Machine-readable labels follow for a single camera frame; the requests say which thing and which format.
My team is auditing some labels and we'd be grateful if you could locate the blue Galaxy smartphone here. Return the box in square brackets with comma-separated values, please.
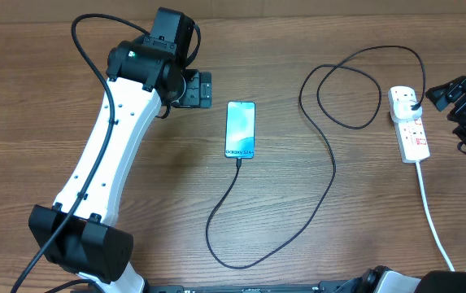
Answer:
[224, 101, 256, 159]

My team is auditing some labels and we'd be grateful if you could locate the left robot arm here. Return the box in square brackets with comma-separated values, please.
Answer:
[28, 7, 212, 292]

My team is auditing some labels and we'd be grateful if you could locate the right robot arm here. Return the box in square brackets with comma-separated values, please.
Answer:
[336, 76, 466, 292]

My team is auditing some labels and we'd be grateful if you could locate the white charger plug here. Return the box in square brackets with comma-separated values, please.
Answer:
[390, 101, 423, 123]

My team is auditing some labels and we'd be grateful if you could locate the white power strip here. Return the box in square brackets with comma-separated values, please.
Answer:
[388, 85, 430, 164]

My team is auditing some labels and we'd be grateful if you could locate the white power strip cord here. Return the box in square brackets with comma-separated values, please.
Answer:
[414, 160, 456, 273]

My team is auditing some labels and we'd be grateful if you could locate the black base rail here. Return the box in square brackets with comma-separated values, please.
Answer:
[71, 278, 364, 293]

